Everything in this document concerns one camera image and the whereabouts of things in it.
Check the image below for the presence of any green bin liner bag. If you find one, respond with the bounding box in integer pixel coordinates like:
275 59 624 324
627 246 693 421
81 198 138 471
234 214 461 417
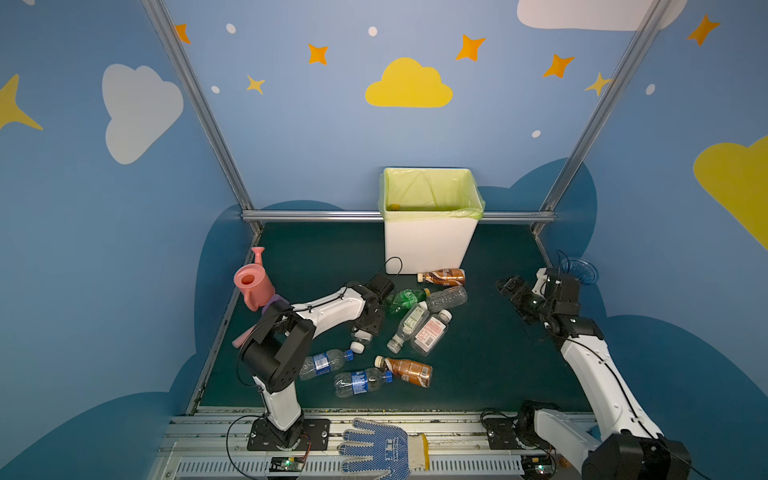
378 168 485 221

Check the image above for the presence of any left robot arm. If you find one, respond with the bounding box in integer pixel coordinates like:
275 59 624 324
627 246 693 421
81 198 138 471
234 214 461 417
234 273 394 448

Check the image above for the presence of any brown coffee bottle front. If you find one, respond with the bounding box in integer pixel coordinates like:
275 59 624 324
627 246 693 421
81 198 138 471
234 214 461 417
374 356 433 388

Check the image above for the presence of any pink watering can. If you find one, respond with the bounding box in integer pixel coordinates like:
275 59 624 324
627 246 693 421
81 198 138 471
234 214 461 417
234 246 276 311

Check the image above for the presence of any white waste bin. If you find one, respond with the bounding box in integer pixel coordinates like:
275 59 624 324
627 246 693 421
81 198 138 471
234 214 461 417
384 212 478 274

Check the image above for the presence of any blue glass vase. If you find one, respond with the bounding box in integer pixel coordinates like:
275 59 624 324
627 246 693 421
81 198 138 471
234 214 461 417
560 257 599 286

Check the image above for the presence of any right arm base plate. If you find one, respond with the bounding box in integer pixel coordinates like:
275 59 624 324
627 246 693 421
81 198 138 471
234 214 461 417
480 416 535 450

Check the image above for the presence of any blue label bottle front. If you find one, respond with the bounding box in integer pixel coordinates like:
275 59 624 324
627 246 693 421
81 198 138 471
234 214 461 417
334 368 393 398

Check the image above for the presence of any clear ribbed plastic bottle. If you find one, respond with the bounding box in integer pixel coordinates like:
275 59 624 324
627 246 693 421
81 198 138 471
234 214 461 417
426 285 468 313

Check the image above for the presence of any blue label bottle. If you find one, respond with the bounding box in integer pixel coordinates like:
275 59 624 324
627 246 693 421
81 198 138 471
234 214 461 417
299 349 354 380
334 368 393 398

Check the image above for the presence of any green label bottle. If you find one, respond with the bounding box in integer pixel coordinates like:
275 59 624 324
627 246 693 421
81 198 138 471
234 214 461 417
387 301 429 354
349 329 374 355

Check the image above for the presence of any pink label bottle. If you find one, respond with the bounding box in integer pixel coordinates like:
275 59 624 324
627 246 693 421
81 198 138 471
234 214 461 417
411 309 453 356

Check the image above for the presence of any blue dotted work glove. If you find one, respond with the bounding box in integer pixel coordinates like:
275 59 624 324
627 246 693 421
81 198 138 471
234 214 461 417
338 418 430 480

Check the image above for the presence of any aluminium frame rail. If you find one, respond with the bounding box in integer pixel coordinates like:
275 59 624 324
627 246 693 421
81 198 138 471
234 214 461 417
142 0 673 236

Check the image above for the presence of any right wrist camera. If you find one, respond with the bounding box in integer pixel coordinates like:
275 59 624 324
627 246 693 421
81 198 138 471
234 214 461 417
532 267 548 297

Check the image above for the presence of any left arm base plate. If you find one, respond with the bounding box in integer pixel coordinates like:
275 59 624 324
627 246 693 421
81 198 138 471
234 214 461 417
247 417 331 452

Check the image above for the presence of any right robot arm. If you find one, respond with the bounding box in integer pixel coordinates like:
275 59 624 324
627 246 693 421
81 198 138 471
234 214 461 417
497 268 693 479

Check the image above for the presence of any green plastic bottle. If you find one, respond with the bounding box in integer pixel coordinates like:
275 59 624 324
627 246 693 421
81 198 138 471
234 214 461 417
385 288 431 319

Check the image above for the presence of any brown Nescafe bottle near bin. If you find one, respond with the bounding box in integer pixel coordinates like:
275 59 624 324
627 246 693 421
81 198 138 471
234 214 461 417
417 268 466 287

